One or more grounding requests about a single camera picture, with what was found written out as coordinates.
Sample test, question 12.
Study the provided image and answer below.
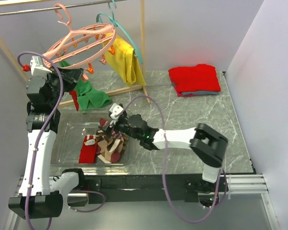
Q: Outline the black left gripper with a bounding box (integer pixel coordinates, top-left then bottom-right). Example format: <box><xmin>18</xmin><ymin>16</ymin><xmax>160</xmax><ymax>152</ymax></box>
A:
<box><xmin>45</xmin><ymin>65</ymin><xmax>84</xmax><ymax>107</ymax></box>

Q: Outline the red patterned sock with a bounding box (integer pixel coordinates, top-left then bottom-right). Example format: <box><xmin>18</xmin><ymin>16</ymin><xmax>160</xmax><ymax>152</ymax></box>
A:
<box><xmin>79</xmin><ymin>135</ymin><xmax>97</xmax><ymax>164</ymax></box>
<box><xmin>69</xmin><ymin>90</ymin><xmax>79</xmax><ymax>111</ymax></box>

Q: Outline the brown striped sock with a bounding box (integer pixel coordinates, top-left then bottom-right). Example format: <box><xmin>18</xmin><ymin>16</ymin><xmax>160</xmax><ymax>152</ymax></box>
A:
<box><xmin>120</xmin><ymin>136</ymin><xmax>129</xmax><ymax>155</ymax></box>
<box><xmin>96</xmin><ymin>118</ymin><xmax>123</xmax><ymax>142</ymax></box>

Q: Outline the pink round clip hanger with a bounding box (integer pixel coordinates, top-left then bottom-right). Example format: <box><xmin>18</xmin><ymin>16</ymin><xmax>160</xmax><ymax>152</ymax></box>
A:
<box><xmin>43</xmin><ymin>3</ymin><xmax>117</xmax><ymax>69</ymax></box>

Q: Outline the beige purple striped sock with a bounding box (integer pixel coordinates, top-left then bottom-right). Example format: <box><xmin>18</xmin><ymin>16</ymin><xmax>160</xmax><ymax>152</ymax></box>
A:
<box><xmin>98</xmin><ymin>139</ymin><xmax>123</xmax><ymax>162</ymax></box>

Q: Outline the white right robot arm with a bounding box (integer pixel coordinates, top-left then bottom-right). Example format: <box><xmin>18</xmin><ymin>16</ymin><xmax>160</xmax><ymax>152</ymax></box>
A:
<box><xmin>103</xmin><ymin>114</ymin><xmax>228</xmax><ymax>191</ymax></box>

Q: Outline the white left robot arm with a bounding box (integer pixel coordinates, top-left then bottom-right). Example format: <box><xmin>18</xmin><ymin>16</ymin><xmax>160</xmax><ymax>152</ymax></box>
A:
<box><xmin>8</xmin><ymin>68</ymin><xmax>86</xmax><ymax>219</ymax></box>

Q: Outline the teal clothes hanger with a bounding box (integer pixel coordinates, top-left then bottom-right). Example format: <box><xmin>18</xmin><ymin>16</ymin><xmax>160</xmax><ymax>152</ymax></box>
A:
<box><xmin>96</xmin><ymin>0</ymin><xmax>144</xmax><ymax>64</ymax></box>

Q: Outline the green cloth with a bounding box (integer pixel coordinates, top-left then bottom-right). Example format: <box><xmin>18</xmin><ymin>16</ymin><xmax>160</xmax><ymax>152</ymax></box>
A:
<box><xmin>59</xmin><ymin>59</ymin><xmax>113</xmax><ymax>111</ymax></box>

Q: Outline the clear plastic bin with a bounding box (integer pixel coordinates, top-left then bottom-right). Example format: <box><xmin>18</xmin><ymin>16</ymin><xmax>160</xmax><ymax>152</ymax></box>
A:
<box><xmin>51</xmin><ymin>110</ymin><xmax>130</xmax><ymax>167</ymax></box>

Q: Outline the yellow cloth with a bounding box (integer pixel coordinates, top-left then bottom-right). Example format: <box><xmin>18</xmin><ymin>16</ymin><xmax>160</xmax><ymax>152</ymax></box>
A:
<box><xmin>104</xmin><ymin>36</ymin><xmax>146</xmax><ymax>87</ymax></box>

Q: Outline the black base beam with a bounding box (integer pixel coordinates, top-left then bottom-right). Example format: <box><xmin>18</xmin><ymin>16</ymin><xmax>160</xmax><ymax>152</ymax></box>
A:
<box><xmin>67</xmin><ymin>173</ymin><xmax>228</xmax><ymax>208</ymax></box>

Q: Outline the grey folded shirt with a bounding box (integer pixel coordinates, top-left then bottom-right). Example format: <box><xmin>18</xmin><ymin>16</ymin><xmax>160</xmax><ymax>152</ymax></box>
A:
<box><xmin>171</xmin><ymin>82</ymin><xmax>219</xmax><ymax>97</ymax></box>

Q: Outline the red folded shirt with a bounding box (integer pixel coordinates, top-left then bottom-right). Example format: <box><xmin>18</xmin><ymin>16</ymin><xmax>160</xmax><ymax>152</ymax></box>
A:
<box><xmin>168</xmin><ymin>64</ymin><xmax>221</xmax><ymax>92</ymax></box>

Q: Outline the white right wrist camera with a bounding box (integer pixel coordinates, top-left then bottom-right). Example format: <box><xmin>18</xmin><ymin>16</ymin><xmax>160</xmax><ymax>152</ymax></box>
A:
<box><xmin>109</xmin><ymin>103</ymin><xmax>124</xmax><ymax>120</ymax></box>

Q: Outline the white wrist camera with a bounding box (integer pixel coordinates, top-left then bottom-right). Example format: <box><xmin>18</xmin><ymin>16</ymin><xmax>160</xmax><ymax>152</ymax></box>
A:
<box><xmin>22</xmin><ymin>56</ymin><xmax>52</xmax><ymax>76</ymax></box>
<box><xmin>109</xmin><ymin>103</ymin><xmax>124</xmax><ymax>120</ymax></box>

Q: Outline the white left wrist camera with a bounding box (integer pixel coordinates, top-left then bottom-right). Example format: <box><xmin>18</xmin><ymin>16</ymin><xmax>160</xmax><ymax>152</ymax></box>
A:
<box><xmin>22</xmin><ymin>56</ymin><xmax>52</xmax><ymax>76</ymax></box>

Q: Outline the wooden clothes rack frame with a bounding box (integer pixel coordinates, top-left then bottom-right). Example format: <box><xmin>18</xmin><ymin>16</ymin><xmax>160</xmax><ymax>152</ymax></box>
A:
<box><xmin>0</xmin><ymin>0</ymin><xmax>148</xmax><ymax>96</ymax></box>

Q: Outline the metal hanging rail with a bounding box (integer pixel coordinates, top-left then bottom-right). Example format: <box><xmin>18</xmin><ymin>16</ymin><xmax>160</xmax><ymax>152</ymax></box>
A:
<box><xmin>0</xmin><ymin>0</ymin><xmax>132</xmax><ymax>17</ymax></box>

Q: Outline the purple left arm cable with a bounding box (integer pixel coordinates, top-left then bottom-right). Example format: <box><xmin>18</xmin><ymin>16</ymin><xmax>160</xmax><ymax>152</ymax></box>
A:
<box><xmin>16</xmin><ymin>51</ymin><xmax>106</xmax><ymax>230</ymax></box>

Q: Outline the aluminium rail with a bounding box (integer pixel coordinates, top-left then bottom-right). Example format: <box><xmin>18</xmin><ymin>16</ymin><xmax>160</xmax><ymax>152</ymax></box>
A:
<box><xmin>227</xmin><ymin>174</ymin><xmax>269</xmax><ymax>194</ymax></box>

